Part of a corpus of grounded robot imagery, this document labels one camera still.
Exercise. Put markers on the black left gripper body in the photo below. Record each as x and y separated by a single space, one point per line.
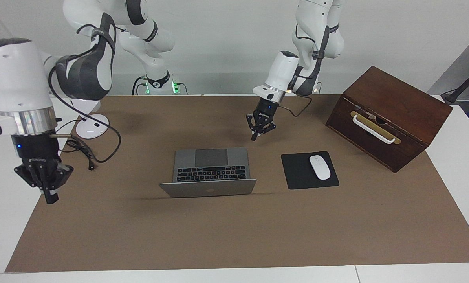
266 108

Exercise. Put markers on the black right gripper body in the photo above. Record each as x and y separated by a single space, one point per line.
36 147

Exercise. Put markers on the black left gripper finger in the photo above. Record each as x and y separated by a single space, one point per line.
261 126
255 131

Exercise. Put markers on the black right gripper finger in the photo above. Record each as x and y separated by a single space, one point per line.
46 184
55 184

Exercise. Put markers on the grey laptop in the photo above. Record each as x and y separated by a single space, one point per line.
211 173

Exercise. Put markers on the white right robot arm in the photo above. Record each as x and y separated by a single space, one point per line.
14 78

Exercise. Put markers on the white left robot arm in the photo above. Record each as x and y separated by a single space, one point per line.
285 70

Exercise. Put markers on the black mouse pad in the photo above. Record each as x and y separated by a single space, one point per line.
297 173

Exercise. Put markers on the white desk lamp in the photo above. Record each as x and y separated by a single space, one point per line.
93 129

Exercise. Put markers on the white computer mouse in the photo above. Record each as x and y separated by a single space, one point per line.
319 168

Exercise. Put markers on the brown table mat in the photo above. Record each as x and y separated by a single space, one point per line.
234 232

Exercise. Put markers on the dark brown wooden box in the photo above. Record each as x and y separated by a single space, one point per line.
411 106

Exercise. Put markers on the black stand leg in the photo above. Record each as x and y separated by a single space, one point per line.
464 84

